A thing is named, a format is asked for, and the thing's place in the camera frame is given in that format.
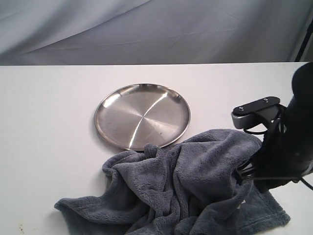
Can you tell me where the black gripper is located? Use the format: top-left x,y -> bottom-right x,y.
234,118 -> 311,193

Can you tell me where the grey-blue fleece towel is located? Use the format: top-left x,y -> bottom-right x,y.
55,129 -> 290,235

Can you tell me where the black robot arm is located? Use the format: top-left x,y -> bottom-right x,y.
231,62 -> 313,192

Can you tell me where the round stainless steel plate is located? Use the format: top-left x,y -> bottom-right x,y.
94,83 -> 191,151

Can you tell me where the black stand pole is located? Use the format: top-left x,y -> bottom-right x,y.
294,0 -> 313,62

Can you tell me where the grey backdrop cloth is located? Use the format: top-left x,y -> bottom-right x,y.
0,0 -> 310,66

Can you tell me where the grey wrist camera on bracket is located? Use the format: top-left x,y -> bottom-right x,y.
231,96 -> 286,130

